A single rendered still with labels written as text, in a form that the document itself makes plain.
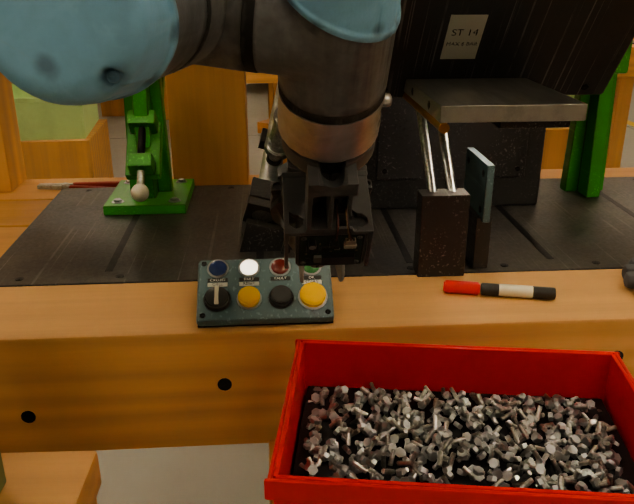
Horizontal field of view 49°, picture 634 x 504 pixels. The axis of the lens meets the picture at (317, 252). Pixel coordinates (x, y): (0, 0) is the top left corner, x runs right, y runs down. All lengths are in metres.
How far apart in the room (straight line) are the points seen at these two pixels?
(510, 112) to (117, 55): 0.55
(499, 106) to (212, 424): 0.47
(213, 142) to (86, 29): 1.02
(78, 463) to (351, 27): 0.46
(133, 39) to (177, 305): 0.56
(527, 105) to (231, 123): 0.66
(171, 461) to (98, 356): 1.28
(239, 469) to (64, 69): 1.76
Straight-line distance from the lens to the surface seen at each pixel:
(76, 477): 0.68
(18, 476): 0.70
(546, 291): 0.87
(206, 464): 2.04
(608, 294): 0.92
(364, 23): 0.42
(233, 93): 1.30
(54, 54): 0.31
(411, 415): 0.66
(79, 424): 0.86
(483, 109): 0.78
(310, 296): 0.77
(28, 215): 1.28
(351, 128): 0.48
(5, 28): 0.32
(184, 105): 1.31
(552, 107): 0.80
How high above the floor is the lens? 1.26
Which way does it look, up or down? 22 degrees down
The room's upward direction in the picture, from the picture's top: straight up
